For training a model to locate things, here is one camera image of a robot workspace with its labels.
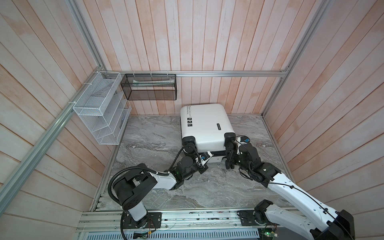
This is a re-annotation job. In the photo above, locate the white and black suitcase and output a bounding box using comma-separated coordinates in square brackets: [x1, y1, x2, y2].
[181, 104, 237, 166]

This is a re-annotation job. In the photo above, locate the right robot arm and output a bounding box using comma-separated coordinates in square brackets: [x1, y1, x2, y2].
[225, 141, 355, 240]

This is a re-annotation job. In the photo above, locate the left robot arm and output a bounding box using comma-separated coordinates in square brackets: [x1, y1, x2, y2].
[108, 152, 213, 228]

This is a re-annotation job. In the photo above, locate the green circuit board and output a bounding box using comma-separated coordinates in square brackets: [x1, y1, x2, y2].
[259, 229, 278, 240]

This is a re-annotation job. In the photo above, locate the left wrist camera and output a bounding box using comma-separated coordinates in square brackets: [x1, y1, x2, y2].
[198, 151, 213, 164]

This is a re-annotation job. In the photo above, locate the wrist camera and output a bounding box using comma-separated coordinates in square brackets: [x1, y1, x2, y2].
[198, 151, 213, 164]
[236, 136, 250, 145]

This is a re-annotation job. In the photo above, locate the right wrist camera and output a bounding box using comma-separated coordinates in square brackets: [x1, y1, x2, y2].
[236, 136, 250, 145]

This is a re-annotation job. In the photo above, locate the aluminium front rail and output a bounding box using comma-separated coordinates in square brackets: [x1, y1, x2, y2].
[76, 208, 243, 233]

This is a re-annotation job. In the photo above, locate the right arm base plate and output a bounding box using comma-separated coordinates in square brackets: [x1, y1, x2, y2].
[237, 209, 279, 227]

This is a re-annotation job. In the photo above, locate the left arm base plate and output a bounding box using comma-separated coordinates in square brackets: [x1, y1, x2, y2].
[120, 211, 162, 230]

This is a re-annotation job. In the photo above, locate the black mesh wall basket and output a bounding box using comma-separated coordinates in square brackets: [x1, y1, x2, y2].
[121, 73, 178, 101]

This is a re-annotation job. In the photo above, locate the white wire mesh rack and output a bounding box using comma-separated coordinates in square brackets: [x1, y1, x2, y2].
[74, 72, 132, 145]

